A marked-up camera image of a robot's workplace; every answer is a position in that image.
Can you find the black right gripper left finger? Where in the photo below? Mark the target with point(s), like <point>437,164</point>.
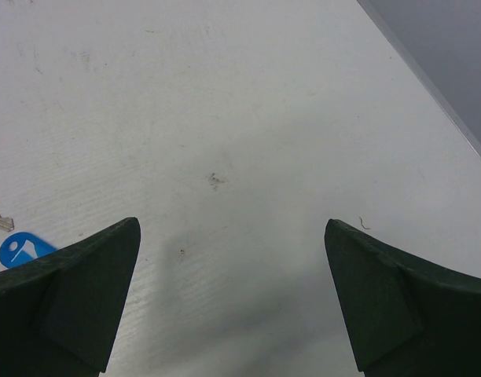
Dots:
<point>59,314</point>

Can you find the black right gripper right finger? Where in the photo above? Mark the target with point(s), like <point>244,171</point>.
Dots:
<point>405,316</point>

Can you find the blue key tag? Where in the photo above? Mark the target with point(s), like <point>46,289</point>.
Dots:
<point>23,247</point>

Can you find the silver key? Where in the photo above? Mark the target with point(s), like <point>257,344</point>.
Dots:
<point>6,224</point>

